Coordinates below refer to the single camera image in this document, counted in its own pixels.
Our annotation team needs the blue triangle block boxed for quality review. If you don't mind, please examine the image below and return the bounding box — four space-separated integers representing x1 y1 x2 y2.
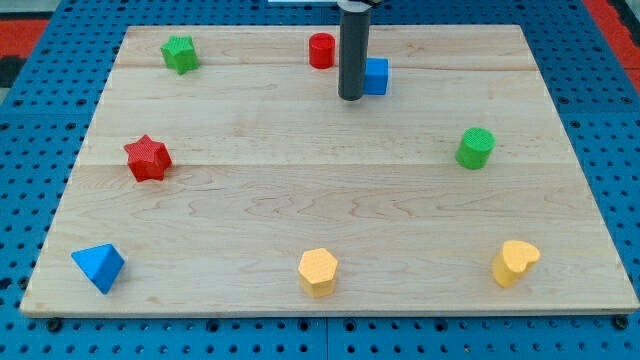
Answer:
71 243 125 294

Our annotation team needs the yellow hexagon block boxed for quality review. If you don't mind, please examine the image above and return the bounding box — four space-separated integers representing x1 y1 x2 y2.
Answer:
298 248 338 298

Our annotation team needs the light wooden board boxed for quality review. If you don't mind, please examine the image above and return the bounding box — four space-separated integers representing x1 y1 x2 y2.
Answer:
20 25 639 318

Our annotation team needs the green cylinder block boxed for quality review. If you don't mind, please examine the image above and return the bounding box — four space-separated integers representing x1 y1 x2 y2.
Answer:
455 127 496 170

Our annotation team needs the red star block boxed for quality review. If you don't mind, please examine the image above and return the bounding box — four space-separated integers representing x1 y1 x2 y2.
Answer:
124 135 172 182

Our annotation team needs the yellow heart block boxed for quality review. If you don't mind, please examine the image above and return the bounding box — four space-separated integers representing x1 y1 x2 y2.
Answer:
492 240 541 288

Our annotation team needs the green star block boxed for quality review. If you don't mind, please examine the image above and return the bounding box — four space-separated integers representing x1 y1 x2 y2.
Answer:
160 35 199 75

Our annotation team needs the blue cube block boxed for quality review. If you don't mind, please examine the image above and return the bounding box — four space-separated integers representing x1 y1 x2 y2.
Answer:
364 58 389 95

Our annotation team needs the red cylinder block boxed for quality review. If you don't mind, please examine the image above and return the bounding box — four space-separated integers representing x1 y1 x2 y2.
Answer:
308 32 335 69

